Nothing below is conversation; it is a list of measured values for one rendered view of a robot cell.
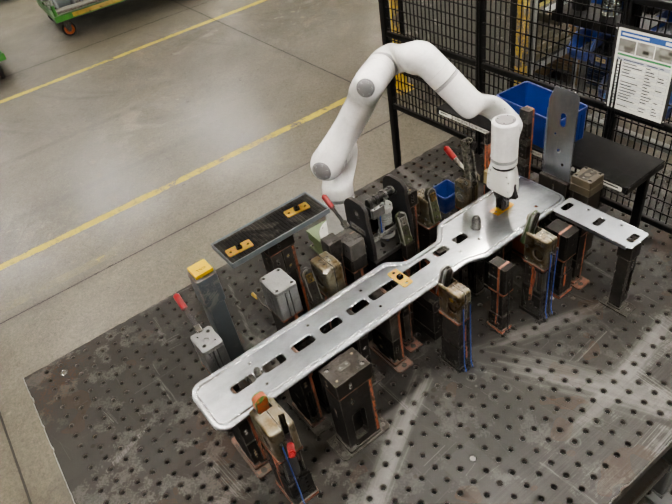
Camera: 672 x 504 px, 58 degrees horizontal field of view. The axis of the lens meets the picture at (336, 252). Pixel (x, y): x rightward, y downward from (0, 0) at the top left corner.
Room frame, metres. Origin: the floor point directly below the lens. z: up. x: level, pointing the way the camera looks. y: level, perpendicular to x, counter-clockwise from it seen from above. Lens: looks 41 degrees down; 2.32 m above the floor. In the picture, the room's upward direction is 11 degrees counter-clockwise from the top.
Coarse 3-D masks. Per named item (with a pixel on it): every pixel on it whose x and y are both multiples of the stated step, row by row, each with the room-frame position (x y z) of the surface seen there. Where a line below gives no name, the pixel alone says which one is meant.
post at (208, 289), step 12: (192, 276) 1.40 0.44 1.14; (204, 276) 1.39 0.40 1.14; (216, 276) 1.39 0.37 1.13; (204, 288) 1.37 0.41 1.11; (216, 288) 1.39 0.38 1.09; (204, 300) 1.36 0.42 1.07; (216, 300) 1.38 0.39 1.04; (216, 312) 1.38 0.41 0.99; (228, 312) 1.40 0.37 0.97; (216, 324) 1.37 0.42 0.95; (228, 324) 1.39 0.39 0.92; (228, 336) 1.38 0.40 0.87; (228, 348) 1.37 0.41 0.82; (240, 348) 1.39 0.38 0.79
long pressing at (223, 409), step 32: (544, 192) 1.64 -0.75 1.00; (448, 224) 1.57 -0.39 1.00; (512, 224) 1.51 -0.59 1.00; (416, 256) 1.44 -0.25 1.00; (448, 256) 1.42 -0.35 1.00; (480, 256) 1.39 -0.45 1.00; (352, 288) 1.36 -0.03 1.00; (416, 288) 1.31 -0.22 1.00; (320, 320) 1.25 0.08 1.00; (352, 320) 1.23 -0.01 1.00; (384, 320) 1.21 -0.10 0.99; (256, 352) 1.18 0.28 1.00; (288, 352) 1.15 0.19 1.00; (320, 352) 1.13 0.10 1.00; (224, 384) 1.08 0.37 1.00; (256, 384) 1.06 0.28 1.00; (288, 384) 1.04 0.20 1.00; (224, 416) 0.98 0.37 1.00
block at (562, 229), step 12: (552, 228) 1.48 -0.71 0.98; (564, 228) 1.47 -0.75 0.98; (576, 228) 1.45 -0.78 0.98; (564, 240) 1.42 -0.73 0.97; (576, 240) 1.44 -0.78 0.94; (564, 252) 1.42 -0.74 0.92; (564, 264) 1.43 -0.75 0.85; (552, 276) 1.45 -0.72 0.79; (564, 276) 1.43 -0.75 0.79; (564, 288) 1.43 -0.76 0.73
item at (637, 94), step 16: (624, 32) 1.85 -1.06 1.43; (640, 32) 1.81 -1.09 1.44; (656, 32) 1.76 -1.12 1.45; (624, 48) 1.84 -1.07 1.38; (640, 48) 1.80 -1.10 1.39; (656, 48) 1.75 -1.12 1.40; (624, 64) 1.84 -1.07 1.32; (640, 64) 1.79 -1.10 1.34; (656, 64) 1.74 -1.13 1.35; (608, 80) 1.88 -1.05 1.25; (624, 80) 1.83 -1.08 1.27; (640, 80) 1.78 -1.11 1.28; (656, 80) 1.73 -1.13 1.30; (608, 96) 1.87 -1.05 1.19; (624, 96) 1.82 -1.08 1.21; (640, 96) 1.77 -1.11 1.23; (656, 96) 1.72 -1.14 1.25; (624, 112) 1.81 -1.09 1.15; (640, 112) 1.76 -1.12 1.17; (656, 112) 1.71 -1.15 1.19
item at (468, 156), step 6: (468, 138) 1.74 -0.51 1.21; (462, 144) 1.73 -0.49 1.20; (468, 144) 1.72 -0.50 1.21; (474, 144) 1.70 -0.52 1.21; (462, 150) 1.73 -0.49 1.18; (468, 150) 1.73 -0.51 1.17; (462, 156) 1.73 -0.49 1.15; (468, 156) 1.73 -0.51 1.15; (474, 156) 1.73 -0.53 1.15; (468, 162) 1.71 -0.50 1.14; (474, 162) 1.72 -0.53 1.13; (468, 168) 1.71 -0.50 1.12; (474, 168) 1.72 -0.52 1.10; (468, 174) 1.71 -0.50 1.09; (474, 174) 1.72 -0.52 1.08; (474, 180) 1.72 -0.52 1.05
